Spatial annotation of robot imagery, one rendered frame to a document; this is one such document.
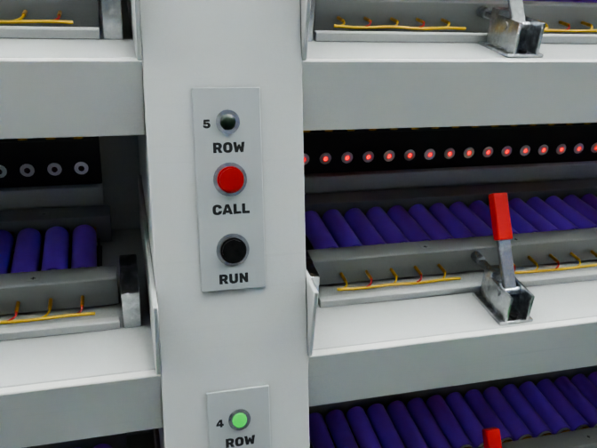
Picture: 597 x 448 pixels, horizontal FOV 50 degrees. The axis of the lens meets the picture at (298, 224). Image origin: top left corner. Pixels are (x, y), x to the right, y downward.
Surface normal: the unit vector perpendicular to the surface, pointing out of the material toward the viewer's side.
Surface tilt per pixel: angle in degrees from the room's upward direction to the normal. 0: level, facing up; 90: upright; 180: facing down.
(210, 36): 90
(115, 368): 19
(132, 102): 109
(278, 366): 90
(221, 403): 90
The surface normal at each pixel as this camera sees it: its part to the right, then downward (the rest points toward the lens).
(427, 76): 0.26, 0.47
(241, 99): 0.26, 0.15
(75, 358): 0.07, -0.88
